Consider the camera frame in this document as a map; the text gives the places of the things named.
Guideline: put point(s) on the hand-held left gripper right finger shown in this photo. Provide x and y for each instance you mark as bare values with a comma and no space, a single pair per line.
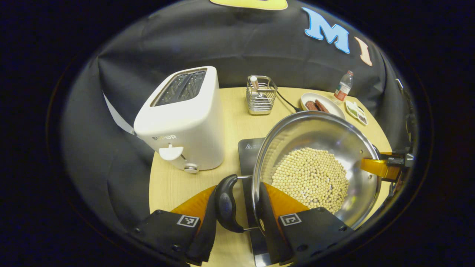
308,233

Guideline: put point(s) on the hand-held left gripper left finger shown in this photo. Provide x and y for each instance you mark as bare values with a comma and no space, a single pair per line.
167,233

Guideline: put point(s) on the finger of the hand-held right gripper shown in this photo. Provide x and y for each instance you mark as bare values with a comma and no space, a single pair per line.
393,191
378,167

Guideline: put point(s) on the stainless steel pot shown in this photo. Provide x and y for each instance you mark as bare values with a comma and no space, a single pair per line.
315,129

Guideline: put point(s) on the black induction cooktop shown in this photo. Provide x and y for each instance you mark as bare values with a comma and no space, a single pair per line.
246,159

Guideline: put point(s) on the heap of dark beans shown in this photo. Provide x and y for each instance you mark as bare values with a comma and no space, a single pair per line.
362,118

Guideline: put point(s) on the white divided dish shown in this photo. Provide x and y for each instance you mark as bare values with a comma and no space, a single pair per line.
356,112

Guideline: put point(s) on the pile of soybeans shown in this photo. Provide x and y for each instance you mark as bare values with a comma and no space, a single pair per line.
310,180

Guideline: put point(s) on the heap of green beans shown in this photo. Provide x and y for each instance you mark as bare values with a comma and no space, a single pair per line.
351,110

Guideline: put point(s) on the clear water bottle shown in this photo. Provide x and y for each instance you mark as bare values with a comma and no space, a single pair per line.
343,89

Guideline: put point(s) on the round white plate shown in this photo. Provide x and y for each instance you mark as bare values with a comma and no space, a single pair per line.
332,107

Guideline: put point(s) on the red meat slice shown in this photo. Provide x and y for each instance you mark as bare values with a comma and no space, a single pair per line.
322,106
311,105

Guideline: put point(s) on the white toaster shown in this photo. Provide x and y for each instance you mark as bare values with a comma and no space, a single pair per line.
185,126

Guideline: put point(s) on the white strip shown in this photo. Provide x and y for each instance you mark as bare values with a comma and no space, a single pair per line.
118,119

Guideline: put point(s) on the black backdrop cloth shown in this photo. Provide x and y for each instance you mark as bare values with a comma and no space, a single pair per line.
237,44

